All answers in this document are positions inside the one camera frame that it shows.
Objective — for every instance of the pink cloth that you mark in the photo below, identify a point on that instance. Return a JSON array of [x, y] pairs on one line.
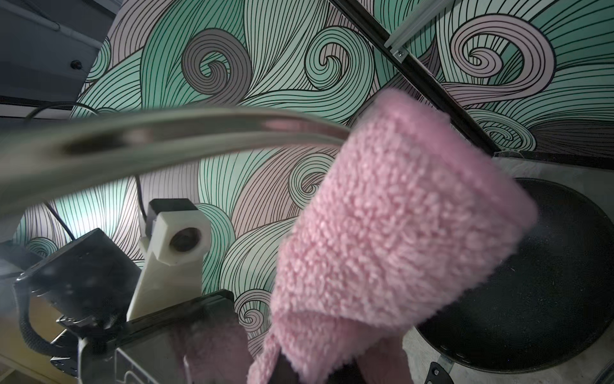
[[409, 216]]

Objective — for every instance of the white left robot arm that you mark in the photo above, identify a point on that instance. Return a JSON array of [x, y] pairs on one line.
[[73, 307]]

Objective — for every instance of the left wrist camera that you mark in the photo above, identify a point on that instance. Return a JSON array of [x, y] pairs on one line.
[[178, 238]]

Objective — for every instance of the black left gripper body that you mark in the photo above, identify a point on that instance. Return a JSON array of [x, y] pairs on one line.
[[199, 341]]

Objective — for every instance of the aluminium back rail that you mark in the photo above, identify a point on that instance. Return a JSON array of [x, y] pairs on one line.
[[412, 24]]

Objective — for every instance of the glass lid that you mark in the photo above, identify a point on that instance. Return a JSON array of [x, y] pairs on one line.
[[43, 162]]

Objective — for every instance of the black frying pan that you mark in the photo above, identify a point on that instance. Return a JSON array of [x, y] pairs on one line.
[[544, 305]]

